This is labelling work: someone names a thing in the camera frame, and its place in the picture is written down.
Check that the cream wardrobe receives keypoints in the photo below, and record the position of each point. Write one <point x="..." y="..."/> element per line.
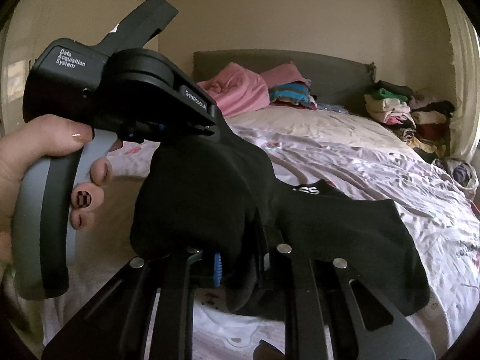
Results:
<point x="33" y="26"/>

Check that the pink pillow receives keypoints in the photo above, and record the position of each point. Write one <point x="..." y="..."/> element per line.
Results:
<point x="283" y="74"/>

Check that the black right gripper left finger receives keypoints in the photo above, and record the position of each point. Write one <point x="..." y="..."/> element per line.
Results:
<point x="145" y="311"/>

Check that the cream curtain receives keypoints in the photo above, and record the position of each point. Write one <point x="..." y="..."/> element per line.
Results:
<point x="465" y="60"/>

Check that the mixed folded clothes pile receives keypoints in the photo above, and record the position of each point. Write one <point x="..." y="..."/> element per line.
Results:
<point x="418" y="118"/>

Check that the pink quilt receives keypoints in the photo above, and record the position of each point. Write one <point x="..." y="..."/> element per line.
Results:
<point x="237" y="90"/>

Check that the dark grey headboard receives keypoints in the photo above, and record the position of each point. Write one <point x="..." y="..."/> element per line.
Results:
<point x="334" y="81"/>

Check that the black printed t-shirt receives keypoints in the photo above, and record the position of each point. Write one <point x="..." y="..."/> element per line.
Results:
<point x="219" y="193"/>

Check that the light printed bed sheet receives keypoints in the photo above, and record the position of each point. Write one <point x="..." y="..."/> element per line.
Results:
<point x="357" y="156"/>

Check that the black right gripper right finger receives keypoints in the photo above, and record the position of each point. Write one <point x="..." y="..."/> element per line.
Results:
<point x="331" y="312"/>

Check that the person's left hand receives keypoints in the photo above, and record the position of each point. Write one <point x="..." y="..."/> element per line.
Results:
<point x="48" y="135"/>

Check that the striped folded clothes stack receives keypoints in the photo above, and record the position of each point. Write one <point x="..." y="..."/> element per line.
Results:
<point x="295" y="93"/>

